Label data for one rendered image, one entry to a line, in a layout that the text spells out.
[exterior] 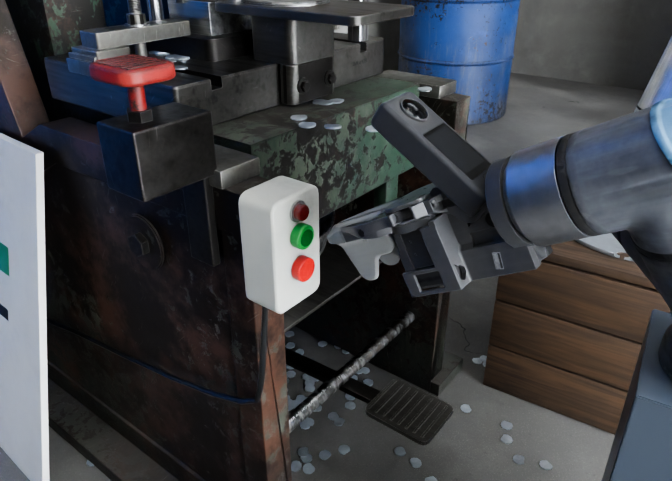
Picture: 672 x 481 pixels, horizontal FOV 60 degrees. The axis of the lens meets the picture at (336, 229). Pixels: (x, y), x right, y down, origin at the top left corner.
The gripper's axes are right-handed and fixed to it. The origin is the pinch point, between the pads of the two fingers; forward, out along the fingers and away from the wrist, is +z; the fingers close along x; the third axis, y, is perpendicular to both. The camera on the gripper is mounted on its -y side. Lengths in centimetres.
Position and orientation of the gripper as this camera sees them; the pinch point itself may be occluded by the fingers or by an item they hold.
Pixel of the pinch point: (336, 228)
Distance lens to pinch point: 58.7
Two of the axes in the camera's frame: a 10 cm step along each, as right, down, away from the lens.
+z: -6.8, 2.1, 7.0
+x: 6.1, -3.6, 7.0
